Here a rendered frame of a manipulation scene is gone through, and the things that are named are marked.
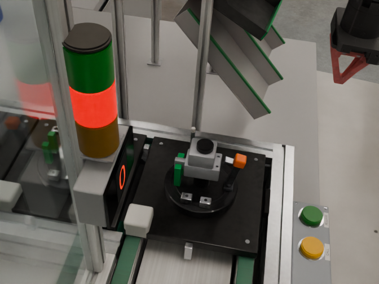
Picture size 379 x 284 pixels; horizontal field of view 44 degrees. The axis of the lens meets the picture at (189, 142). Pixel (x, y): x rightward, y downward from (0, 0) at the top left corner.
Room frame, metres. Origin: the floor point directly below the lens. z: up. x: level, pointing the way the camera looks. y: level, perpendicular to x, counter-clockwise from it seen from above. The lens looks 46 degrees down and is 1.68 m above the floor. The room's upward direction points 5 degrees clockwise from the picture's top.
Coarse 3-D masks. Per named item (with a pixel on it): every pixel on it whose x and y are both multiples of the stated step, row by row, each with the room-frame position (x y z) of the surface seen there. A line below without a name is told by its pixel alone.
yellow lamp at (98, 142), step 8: (80, 128) 0.37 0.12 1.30; (88, 128) 0.37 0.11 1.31; (96, 128) 0.37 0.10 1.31; (104, 128) 0.37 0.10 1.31; (112, 128) 0.38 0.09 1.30; (80, 136) 0.37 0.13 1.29; (88, 136) 0.37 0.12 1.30; (96, 136) 0.37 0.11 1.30; (104, 136) 0.37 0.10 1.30; (112, 136) 0.38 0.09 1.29; (80, 144) 0.38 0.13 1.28; (88, 144) 0.37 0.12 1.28; (96, 144) 0.37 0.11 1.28; (104, 144) 0.37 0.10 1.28; (112, 144) 0.38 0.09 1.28; (88, 152) 0.37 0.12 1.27; (96, 152) 0.37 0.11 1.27; (104, 152) 0.37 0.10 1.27; (112, 152) 0.38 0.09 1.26
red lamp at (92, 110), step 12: (72, 96) 0.38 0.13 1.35; (84, 96) 0.37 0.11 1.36; (96, 96) 0.37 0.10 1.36; (108, 96) 0.38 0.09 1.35; (84, 108) 0.37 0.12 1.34; (96, 108) 0.37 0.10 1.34; (108, 108) 0.38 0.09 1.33; (84, 120) 0.37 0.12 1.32; (96, 120) 0.37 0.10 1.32; (108, 120) 0.38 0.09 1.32
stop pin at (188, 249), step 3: (186, 243) 0.45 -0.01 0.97; (189, 243) 0.45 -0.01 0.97; (192, 243) 0.45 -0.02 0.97; (186, 246) 0.44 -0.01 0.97; (189, 246) 0.44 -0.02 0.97; (192, 246) 0.44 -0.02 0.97; (186, 249) 0.44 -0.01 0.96; (189, 249) 0.44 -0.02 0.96; (192, 249) 0.44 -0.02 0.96; (186, 252) 0.44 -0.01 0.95; (189, 252) 0.44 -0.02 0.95; (186, 255) 0.44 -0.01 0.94; (189, 255) 0.44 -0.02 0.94; (186, 258) 0.44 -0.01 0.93; (189, 258) 0.44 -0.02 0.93
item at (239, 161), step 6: (240, 156) 0.56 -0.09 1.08; (228, 162) 0.56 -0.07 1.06; (234, 162) 0.55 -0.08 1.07; (240, 162) 0.55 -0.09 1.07; (234, 168) 0.56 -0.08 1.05; (240, 168) 0.56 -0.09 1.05; (234, 174) 0.56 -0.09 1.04; (228, 180) 0.56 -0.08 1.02; (234, 180) 0.56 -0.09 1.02; (228, 186) 0.56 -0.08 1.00
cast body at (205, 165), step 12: (192, 144) 0.57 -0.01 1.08; (204, 144) 0.57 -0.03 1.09; (216, 144) 0.58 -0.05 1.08; (192, 156) 0.55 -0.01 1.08; (204, 156) 0.55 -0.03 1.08; (216, 156) 0.58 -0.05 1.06; (192, 168) 0.55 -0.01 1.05; (204, 168) 0.55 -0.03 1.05; (216, 168) 0.55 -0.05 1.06; (216, 180) 0.54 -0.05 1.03
